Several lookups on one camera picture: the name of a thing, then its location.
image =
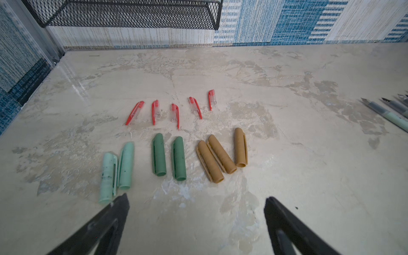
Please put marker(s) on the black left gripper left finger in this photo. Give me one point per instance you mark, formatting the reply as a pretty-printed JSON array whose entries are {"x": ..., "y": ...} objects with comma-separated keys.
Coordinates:
[{"x": 101, "y": 235}]

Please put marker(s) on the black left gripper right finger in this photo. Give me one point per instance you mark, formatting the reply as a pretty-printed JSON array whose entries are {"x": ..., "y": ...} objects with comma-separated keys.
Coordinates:
[{"x": 288, "y": 233}]

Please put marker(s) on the mint pen cap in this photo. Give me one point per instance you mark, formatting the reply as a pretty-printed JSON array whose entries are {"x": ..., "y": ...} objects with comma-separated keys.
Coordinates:
[
  {"x": 108, "y": 187},
  {"x": 126, "y": 166}
]

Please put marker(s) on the tan marker cap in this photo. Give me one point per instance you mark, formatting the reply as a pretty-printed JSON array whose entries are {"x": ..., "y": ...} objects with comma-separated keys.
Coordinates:
[
  {"x": 225, "y": 162},
  {"x": 209, "y": 163}
]

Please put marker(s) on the green marker cap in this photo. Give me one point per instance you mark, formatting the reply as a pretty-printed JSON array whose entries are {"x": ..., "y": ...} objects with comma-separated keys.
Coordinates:
[
  {"x": 178, "y": 159},
  {"x": 158, "y": 155}
]

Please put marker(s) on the red pen cap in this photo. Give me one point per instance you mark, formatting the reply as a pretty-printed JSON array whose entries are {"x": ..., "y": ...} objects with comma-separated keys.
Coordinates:
[
  {"x": 155, "y": 111},
  {"x": 175, "y": 115},
  {"x": 135, "y": 112},
  {"x": 195, "y": 107},
  {"x": 212, "y": 99}
]

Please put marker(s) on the mint highlighter pen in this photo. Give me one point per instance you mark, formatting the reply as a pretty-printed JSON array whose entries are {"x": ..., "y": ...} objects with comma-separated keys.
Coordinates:
[
  {"x": 386, "y": 114},
  {"x": 403, "y": 110}
]

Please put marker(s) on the tan highlighter pen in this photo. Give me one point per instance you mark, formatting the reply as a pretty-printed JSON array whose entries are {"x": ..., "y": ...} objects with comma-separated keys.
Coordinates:
[{"x": 403, "y": 99}]

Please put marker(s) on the black wire mesh shelf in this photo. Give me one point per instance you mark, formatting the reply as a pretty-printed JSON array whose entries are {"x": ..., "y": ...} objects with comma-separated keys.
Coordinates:
[{"x": 176, "y": 14}]

